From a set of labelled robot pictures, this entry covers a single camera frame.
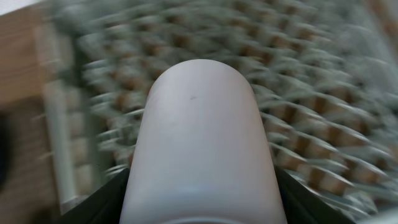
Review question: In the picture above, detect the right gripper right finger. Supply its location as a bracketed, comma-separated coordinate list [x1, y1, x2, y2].
[274, 166, 354, 224]

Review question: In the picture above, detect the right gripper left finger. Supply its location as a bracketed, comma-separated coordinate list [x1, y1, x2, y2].
[56, 168, 129, 224]

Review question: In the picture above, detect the pink cup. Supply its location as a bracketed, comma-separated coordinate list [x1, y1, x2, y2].
[120, 59, 286, 224]

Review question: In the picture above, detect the grey dishwasher rack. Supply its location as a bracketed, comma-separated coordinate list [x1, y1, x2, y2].
[40, 1, 397, 223]

